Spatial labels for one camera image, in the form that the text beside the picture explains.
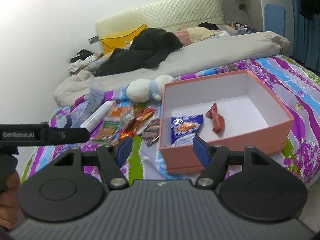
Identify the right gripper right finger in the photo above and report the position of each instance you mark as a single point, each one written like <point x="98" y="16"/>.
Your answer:
<point x="214" y="159"/>

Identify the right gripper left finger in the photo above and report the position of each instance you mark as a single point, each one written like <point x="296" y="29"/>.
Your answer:
<point x="111" y="159"/>

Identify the green pickled vegetable packet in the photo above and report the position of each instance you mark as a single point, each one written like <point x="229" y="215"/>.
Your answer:
<point x="109" y="128"/>

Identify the dark red foil snack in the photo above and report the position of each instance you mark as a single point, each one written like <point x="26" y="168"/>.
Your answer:
<point x="217" y="120"/>

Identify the red orange snack packet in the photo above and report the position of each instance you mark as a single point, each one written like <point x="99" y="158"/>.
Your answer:
<point x="130" y="131"/>

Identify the blue white cabbage snack bag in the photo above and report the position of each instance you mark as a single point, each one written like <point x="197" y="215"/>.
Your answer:
<point x="184" y="129"/>

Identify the grey clear snack packet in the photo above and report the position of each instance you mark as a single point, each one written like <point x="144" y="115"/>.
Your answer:
<point x="127" y="119"/>

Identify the shrimp flavor snack bag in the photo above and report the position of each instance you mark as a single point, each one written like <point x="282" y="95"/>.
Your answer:
<point x="151" y="133"/>

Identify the red spicy strip packet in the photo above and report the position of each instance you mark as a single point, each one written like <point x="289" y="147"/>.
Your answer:
<point x="145" y="114"/>

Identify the person's left hand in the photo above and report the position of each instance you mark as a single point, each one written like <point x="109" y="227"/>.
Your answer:
<point x="9" y="206"/>

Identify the white spray bottle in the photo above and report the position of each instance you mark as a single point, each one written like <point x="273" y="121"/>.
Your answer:
<point x="95" y="119"/>

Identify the pink cardboard box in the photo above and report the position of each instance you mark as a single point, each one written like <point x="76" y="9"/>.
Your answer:
<point x="253" y="116"/>

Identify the colourful floral bed sheet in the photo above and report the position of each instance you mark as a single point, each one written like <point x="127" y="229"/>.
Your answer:
<point x="296" y="87"/>

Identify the pale blue plastic pouch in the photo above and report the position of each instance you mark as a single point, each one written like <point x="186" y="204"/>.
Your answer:
<point x="86" y="105"/>

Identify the white blue plush toy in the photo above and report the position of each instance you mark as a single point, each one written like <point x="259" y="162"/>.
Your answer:
<point x="143" y="90"/>

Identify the pile of clothes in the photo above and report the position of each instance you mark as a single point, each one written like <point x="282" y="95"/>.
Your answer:
<point x="82" y="59"/>

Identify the grey duvet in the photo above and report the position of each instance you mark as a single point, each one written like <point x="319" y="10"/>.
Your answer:
<point x="209" y="53"/>

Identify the yellow pillow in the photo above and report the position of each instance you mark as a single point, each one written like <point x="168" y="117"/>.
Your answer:
<point x="120" y="39"/>

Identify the black jacket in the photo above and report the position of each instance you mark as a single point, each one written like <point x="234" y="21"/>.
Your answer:
<point x="148" y="49"/>

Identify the beige pink pillow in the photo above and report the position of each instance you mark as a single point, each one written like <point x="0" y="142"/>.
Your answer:
<point x="195" y="34"/>

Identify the blue curtain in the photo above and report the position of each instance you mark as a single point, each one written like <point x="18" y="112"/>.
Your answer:
<point x="306" y="38"/>

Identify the cream quilted headboard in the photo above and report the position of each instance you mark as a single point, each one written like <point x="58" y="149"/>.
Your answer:
<point x="169" y="15"/>

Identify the blue mat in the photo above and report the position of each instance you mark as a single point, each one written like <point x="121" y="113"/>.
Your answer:
<point x="274" y="19"/>

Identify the white wardrobe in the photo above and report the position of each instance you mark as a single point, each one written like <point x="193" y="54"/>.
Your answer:
<point x="252" y="12"/>

